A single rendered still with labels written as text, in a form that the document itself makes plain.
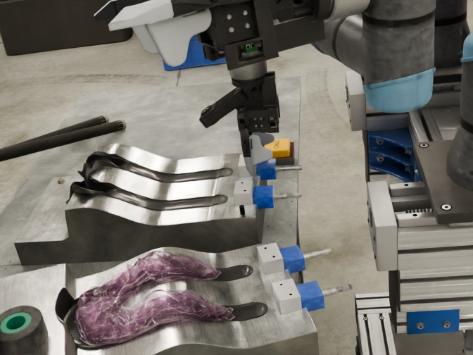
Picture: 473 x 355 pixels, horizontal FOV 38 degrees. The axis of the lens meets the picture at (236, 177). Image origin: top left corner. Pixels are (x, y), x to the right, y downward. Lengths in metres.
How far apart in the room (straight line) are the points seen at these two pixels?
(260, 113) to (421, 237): 0.44
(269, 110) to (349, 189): 1.71
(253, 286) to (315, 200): 1.80
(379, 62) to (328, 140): 2.71
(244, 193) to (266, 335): 0.34
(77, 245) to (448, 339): 1.08
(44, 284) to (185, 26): 0.72
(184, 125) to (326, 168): 1.39
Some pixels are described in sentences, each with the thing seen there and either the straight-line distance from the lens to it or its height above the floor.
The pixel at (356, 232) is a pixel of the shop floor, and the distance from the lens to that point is 2.80.
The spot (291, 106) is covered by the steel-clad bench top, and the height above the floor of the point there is 0.80.
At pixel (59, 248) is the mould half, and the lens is 1.47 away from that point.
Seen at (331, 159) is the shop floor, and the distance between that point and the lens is 3.30.
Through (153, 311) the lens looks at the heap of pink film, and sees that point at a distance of 1.13.
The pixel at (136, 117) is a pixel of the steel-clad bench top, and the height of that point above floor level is 0.80.
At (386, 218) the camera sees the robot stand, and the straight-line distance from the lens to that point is 1.12.
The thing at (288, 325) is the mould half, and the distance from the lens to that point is 1.14.
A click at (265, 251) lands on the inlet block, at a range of 1.26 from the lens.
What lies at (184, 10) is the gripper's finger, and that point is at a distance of 0.62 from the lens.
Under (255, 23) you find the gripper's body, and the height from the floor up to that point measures 1.42.
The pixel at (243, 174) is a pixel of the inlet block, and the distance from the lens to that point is 1.46.
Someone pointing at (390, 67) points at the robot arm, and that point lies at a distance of 0.76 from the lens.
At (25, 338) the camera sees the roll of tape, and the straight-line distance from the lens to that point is 1.11.
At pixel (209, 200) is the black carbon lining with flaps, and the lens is 1.42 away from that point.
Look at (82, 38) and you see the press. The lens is 5.33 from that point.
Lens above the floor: 1.63
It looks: 30 degrees down
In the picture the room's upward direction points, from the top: 8 degrees counter-clockwise
